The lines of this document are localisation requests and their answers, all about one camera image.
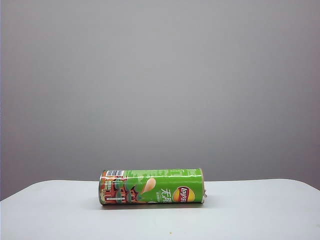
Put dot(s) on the transparent plastic chip tray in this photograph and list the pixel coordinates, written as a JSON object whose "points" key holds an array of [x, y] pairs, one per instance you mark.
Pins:
{"points": [[205, 194]]}

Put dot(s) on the green Lay's chips tub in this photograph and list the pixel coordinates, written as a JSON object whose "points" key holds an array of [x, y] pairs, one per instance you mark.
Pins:
{"points": [[155, 180]]}

